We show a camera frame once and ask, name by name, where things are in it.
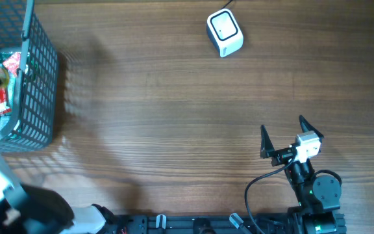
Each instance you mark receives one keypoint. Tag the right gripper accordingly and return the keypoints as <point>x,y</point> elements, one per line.
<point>267,149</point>

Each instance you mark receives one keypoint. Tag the red white tube packet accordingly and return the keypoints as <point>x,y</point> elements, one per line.
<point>4,102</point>

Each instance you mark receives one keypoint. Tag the yellow oil bottle silver cap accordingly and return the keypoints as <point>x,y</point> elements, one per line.
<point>4,77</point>

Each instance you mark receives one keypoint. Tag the red drink carton cup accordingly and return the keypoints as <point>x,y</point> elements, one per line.
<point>12,63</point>

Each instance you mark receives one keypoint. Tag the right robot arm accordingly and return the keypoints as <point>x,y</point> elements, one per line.
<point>318,192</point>

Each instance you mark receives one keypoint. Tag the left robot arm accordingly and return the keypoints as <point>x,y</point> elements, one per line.
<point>29,209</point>

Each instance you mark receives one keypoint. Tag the white barcode scanner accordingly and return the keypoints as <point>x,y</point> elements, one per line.
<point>224,32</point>

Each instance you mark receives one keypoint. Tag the dark grey mesh basket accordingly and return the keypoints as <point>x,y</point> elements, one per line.
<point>30,127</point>

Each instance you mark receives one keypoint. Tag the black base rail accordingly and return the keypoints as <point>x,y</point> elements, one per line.
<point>206,224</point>

